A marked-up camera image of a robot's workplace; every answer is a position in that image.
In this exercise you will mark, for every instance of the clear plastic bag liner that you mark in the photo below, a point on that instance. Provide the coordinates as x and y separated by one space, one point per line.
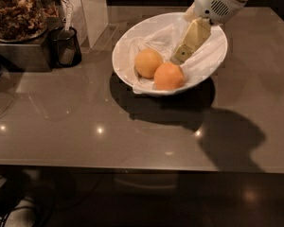
200 66

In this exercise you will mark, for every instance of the yellow-orange fruit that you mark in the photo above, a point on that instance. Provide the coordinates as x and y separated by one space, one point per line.
146 62

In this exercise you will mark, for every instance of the white column post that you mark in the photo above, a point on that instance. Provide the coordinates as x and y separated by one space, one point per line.
90 19

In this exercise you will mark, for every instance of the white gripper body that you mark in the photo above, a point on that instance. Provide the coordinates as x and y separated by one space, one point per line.
214 4

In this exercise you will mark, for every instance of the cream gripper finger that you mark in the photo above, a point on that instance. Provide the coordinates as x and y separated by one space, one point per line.
193 37
191 13

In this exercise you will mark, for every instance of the glass jar of snacks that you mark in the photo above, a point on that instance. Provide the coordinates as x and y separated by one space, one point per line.
21 20

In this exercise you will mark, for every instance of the white utensil in cup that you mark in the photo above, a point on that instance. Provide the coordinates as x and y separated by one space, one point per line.
67 18

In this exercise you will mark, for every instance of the black mesh cup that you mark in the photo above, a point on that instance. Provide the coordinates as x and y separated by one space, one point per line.
65 49

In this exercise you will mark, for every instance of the white tilted bowl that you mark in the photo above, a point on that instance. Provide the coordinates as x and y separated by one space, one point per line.
158 22

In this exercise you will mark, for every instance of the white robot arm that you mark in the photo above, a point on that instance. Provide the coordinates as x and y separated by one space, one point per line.
200 17

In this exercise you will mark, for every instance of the orange fruit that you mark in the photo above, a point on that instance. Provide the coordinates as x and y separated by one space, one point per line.
169 76

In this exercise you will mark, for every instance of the dark metal box stand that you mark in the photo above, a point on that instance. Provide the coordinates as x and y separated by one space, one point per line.
32 56

